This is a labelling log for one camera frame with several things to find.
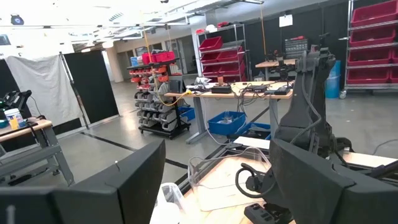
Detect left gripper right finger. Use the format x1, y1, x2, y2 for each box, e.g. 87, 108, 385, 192
269, 138, 398, 224

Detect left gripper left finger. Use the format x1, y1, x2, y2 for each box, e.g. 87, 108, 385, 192
0, 139, 167, 224

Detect small wipes canister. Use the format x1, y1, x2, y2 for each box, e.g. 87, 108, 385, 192
4, 108, 26, 130

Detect clear plastic bin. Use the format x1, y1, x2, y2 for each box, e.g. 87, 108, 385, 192
187, 146, 272, 213
149, 182, 189, 224

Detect blue plastic bin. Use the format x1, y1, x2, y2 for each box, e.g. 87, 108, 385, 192
245, 121, 272, 141
207, 111, 248, 136
178, 106, 197, 122

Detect neighbouring wooden robot table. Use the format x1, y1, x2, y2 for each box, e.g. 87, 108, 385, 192
0, 118, 76, 187

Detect parts bin cart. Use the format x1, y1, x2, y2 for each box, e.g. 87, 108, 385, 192
126, 51, 193, 140

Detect black partition panel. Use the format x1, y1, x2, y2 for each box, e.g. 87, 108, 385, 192
63, 49, 120, 124

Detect blue barrel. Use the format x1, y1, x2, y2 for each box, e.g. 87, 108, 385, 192
324, 60, 342, 100

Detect white hanging cloth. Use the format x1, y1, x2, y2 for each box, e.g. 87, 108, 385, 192
5, 55, 83, 126

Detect black electronics box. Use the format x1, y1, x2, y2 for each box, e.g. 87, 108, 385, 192
210, 84, 233, 95

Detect blue storage bins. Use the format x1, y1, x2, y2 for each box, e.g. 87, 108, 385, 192
164, 80, 295, 145

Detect small wooden desk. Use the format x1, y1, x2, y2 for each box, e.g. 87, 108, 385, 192
254, 58, 299, 82

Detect red bins on cart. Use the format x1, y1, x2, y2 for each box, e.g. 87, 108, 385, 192
141, 50, 177, 65

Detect black drawer organiser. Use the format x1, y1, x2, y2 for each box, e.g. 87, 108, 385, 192
284, 36, 309, 60

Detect tall rack with red bins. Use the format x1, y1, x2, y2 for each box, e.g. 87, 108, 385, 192
340, 0, 398, 100

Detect metal shelf with red bins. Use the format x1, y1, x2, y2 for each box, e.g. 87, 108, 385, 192
195, 23, 250, 84

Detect white paper sheet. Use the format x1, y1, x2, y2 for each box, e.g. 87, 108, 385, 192
278, 14, 294, 29

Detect yellow hanging cord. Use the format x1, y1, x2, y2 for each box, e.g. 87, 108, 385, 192
259, 2, 269, 57
142, 29, 193, 107

